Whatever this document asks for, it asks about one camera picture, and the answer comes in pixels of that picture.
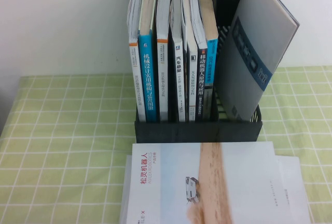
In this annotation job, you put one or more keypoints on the thin white orange-band book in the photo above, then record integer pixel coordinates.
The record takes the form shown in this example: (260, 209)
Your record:
(135, 78)

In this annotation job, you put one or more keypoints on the white spine grey-foot book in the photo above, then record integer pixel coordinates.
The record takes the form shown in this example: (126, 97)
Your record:
(193, 84)

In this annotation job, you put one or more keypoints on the dark cover white spine book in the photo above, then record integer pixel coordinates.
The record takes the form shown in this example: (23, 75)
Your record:
(179, 78)

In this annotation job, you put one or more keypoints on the green checked tablecloth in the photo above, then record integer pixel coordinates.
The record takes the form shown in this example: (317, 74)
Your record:
(64, 130)

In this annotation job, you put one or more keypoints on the black plastic book holder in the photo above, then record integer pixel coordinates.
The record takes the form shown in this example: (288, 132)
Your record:
(197, 133)

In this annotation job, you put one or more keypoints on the blue spine mechanical design book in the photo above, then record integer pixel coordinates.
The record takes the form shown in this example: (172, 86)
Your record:
(147, 78)

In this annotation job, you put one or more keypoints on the AgileX brochure grey back cover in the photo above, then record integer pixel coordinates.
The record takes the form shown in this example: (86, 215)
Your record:
(249, 66)

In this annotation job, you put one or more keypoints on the black blue mobile robot book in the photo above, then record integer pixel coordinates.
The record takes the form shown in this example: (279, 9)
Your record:
(211, 60)

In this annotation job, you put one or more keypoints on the thick white orange-band book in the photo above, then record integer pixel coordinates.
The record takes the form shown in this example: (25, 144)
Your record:
(163, 78)

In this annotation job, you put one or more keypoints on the plain white booklet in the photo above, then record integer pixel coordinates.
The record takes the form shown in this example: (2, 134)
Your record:
(295, 195)

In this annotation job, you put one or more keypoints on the AgileX brochure white cover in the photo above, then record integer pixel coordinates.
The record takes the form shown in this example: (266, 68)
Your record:
(207, 182)

